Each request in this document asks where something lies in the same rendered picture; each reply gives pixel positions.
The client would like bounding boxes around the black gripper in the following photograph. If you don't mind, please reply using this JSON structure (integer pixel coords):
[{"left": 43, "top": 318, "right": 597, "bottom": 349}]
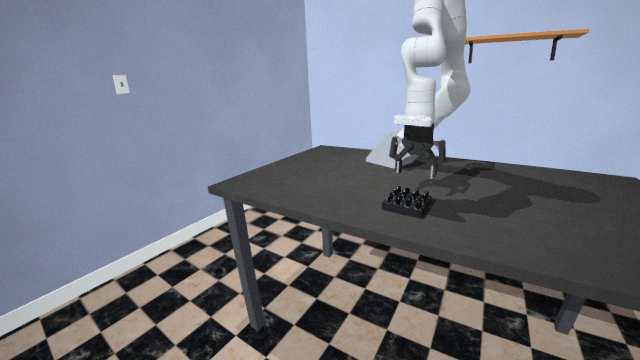
[{"left": 389, "top": 123, "right": 446, "bottom": 179}]

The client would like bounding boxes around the black knob box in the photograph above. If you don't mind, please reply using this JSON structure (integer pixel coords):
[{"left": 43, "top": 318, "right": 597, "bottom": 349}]
[{"left": 382, "top": 186, "right": 432, "bottom": 218}]

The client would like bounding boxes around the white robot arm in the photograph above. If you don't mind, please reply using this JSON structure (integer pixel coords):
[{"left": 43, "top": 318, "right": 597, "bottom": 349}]
[{"left": 394, "top": 0, "right": 470, "bottom": 129}]

